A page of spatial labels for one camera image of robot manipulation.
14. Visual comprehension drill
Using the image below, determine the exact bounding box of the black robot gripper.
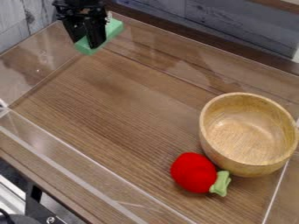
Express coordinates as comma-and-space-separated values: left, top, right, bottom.
53, 0, 107, 49

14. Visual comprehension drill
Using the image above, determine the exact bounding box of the green rectangular block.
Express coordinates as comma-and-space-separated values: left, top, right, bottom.
75, 18, 125, 55

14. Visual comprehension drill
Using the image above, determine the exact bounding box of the light wooden bowl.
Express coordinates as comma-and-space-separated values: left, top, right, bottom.
199, 92, 299, 178

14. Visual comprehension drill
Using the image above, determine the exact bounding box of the red plush tomato toy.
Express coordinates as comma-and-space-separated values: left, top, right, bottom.
171, 152, 231, 197

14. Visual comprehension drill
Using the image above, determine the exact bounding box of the black table clamp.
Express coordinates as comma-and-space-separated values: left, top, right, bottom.
24, 185, 67, 224

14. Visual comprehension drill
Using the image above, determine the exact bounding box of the clear acrylic tray wall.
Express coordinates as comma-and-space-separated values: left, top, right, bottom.
0, 101, 197, 224

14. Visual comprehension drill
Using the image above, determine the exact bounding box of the black cable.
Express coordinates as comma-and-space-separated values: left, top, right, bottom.
0, 208, 16, 224

